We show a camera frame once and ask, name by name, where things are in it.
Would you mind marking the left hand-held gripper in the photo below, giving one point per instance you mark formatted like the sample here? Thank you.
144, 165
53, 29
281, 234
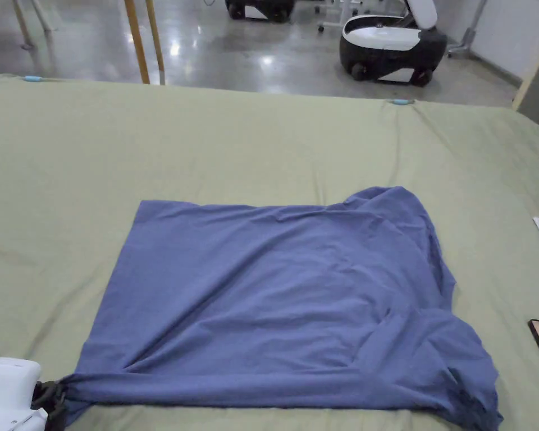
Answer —
6, 388

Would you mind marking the blue shirt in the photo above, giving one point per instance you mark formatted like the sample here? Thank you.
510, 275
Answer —
278, 310

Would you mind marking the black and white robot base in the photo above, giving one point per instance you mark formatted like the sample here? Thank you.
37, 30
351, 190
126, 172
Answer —
259, 8

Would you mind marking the bed with pale green sheet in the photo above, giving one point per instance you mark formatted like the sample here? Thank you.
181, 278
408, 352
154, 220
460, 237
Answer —
233, 148

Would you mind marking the blue sheet clip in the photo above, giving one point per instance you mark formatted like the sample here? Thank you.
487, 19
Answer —
400, 102
32, 79

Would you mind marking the white and black robot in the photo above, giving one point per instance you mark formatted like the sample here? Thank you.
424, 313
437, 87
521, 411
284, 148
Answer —
393, 42

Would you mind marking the yellow wooden post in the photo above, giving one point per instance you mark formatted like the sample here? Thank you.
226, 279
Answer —
138, 40
155, 36

